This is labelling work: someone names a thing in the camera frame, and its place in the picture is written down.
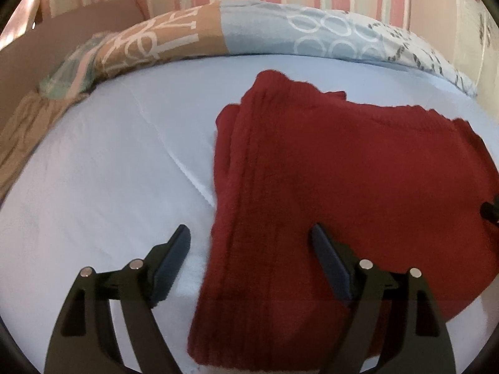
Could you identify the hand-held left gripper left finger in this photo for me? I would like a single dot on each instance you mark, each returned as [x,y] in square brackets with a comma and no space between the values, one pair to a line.
[171,261]

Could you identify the white wardrobe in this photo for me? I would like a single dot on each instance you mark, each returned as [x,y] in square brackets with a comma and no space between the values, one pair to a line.
[479,35]

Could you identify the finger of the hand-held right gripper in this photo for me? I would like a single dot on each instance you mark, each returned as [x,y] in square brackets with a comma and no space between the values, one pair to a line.
[492,210]

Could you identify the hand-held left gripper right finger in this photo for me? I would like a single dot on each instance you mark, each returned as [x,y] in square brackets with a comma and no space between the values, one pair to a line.
[331,261]

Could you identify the brown padded headboard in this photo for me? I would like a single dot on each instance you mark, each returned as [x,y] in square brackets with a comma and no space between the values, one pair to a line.
[78,27]

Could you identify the patterned blue and tan quilt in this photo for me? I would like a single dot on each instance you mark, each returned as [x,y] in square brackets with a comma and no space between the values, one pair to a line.
[253,27]

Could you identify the tan folded garment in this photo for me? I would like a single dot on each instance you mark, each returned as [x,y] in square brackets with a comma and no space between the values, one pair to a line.
[27,124]

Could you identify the light blue bed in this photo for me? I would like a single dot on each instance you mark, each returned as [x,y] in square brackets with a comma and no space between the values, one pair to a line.
[117,156]

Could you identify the red knit sweater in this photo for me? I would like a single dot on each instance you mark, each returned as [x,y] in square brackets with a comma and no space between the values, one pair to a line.
[331,163]

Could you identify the checkered pastel pillow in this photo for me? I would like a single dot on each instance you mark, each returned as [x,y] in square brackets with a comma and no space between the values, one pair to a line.
[74,70]

